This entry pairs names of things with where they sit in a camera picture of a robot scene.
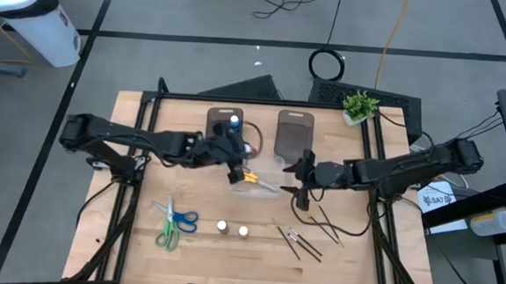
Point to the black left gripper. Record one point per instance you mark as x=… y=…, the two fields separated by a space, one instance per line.
x=215 y=150

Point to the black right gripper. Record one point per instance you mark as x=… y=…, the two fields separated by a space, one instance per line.
x=328 y=175

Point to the clear plastic container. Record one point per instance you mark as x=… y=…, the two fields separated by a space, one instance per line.
x=273 y=169

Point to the blue paint bottle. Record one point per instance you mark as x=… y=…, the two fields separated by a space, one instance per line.
x=234 y=122

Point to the black paintbrush silver ferrule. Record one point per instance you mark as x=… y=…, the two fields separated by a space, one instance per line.
x=306 y=242
x=304 y=247

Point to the brown paint bottle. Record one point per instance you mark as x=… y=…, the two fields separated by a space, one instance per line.
x=222 y=227

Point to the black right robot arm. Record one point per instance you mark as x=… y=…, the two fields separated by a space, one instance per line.
x=410 y=167

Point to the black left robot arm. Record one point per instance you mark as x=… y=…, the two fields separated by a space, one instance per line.
x=147 y=137

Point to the brown plastic bin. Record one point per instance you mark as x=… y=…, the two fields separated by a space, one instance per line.
x=217 y=118
x=294 y=135

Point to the black flat panel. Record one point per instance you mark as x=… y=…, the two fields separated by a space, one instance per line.
x=252 y=89

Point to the black computer case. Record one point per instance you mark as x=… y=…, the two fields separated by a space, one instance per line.
x=326 y=93

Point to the green plant white pot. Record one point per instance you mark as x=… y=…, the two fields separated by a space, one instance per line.
x=360 y=106

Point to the white printed box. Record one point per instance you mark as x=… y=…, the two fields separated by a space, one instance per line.
x=434 y=199

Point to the cream plastic container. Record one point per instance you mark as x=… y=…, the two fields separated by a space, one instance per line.
x=490 y=222

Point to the white trash can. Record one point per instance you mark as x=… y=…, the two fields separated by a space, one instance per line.
x=44 y=28

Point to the grey stand base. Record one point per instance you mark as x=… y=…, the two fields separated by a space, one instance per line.
x=2 y=68

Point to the black aluminium table frame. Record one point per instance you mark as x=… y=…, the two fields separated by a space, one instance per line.
x=260 y=101

